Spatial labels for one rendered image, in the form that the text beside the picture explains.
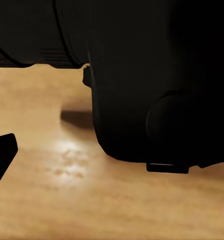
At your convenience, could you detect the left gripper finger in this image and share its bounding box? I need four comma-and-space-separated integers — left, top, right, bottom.
0, 133, 18, 180

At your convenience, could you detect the digital camera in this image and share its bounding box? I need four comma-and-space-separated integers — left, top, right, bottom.
0, 0, 224, 174

